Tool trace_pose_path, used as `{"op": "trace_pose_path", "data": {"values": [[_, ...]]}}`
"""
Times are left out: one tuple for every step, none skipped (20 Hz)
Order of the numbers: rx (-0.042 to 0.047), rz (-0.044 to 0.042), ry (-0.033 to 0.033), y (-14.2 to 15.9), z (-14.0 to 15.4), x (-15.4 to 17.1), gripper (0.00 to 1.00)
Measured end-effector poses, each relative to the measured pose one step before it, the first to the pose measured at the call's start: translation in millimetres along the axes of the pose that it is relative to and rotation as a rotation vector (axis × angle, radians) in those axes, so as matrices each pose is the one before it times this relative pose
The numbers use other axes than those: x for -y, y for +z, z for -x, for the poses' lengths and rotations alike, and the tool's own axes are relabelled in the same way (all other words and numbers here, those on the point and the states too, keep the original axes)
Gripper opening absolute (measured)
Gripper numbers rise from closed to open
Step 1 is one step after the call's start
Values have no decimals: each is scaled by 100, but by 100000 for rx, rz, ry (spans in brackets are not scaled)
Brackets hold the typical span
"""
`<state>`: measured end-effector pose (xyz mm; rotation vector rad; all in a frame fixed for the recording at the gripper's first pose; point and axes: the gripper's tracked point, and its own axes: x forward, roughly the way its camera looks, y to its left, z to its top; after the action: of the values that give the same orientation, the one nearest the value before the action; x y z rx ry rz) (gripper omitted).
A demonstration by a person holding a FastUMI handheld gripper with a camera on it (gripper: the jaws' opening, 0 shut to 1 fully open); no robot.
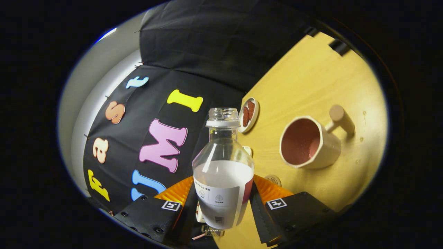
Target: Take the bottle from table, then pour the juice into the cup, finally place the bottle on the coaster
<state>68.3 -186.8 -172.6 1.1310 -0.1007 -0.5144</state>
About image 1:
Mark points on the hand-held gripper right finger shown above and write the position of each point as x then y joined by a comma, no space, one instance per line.
259,214

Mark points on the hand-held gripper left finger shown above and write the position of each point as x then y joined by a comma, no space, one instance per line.
187,218

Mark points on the round brown cork coaster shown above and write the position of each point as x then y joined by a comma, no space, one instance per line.
274,180

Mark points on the clear juice bottle white label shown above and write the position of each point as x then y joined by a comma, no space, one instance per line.
221,180

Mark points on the small clear glass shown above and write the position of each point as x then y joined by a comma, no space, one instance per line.
213,231

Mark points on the small white dish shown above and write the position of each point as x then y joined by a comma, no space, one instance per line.
247,150

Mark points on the white plate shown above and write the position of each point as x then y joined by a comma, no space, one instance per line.
255,117

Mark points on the red sausage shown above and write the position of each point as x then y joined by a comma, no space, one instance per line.
245,117
251,109

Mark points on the wooden table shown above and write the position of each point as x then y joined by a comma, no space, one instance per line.
311,86

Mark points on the black backdrop cloth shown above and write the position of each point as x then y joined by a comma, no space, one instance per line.
214,45

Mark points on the black table edge bracket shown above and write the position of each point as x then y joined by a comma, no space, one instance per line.
311,31
340,47

